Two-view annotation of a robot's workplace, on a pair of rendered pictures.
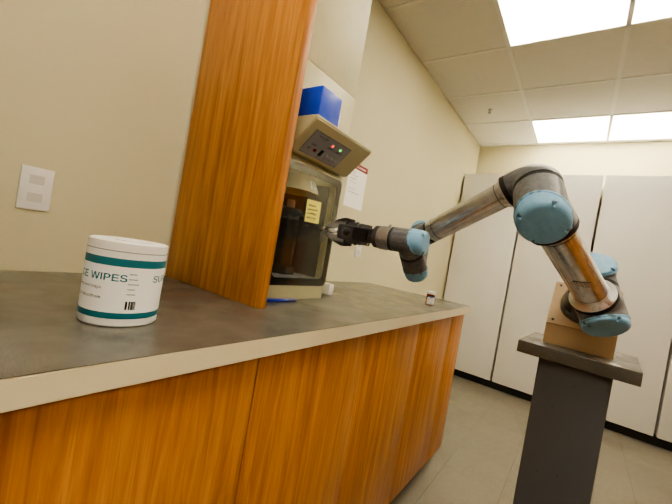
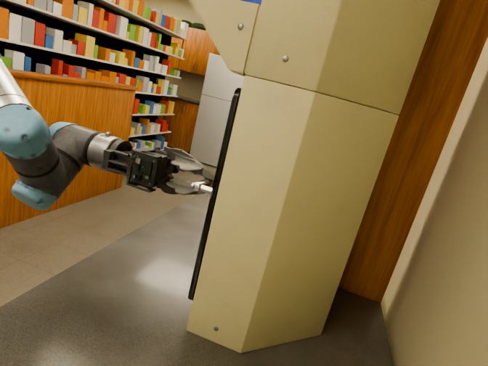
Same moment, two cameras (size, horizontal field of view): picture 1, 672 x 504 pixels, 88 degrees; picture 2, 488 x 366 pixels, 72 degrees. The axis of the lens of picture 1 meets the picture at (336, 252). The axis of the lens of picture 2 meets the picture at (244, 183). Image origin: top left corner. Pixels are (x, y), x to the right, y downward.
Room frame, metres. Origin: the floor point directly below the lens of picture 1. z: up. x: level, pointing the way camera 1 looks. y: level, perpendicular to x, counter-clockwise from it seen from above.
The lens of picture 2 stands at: (1.83, -0.15, 1.39)
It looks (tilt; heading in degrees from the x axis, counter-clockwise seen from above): 15 degrees down; 157
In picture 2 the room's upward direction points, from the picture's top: 14 degrees clockwise
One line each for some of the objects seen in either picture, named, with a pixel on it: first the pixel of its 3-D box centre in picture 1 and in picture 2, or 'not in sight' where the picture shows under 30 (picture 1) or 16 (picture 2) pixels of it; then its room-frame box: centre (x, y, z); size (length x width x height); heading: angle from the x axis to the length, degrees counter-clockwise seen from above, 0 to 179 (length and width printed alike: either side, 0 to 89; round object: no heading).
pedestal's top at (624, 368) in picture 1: (578, 354); not in sight; (1.19, -0.88, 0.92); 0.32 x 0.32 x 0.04; 51
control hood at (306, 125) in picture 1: (331, 149); (245, 50); (1.16, 0.07, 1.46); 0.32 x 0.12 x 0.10; 144
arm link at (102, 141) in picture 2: (385, 236); (109, 152); (1.09, -0.15, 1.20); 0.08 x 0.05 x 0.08; 145
